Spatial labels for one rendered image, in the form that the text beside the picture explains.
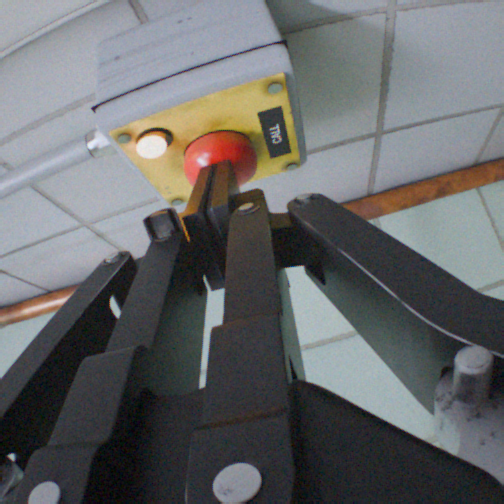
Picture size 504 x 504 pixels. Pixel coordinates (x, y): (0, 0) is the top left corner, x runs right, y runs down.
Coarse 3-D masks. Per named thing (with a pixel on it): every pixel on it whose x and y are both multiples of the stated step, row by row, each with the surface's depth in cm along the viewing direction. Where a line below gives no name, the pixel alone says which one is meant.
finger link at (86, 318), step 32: (128, 256) 13; (96, 288) 11; (64, 320) 10; (96, 320) 11; (32, 352) 9; (64, 352) 9; (96, 352) 10; (0, 384) 8; (32, 384) 8; (64, 384) 9; (0, 416) 7; (32, 416) 8; (0, 448) 7; (32, 448) 7
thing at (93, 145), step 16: (96, 128) 24; (80, 144) 24; (96, 144) 23; (32, 160) 24; (48, 160) 24; (64, 160) 24; (80, 160) 24; (0, 176) 24; (16, 176) 24; (32, 176) 24; (48, 176) 25; (0, 192) 24
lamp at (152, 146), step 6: (144, 138) 19; (150, 138) 19; (156, 138) 19; (138, 144) 19; (144, 144) 19; (150, 144) 19; (156, 144) 19; (162, 144) 19; (138, 150) 19; (144, 150) 19; (150, 150) 19; (156, 150) 20; (162, 150) 20; (144, 156) 20; (150, 156) 20; (156, 156) 20
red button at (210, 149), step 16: (192, 144) 21; (208, 144) 20; (224, 144) 20; (240, 144) 20; (192, 160) 20; (208, 160) 20; (240, 160) 21; (256, 160) 22; (192, 176) 21; (240, 176) 21
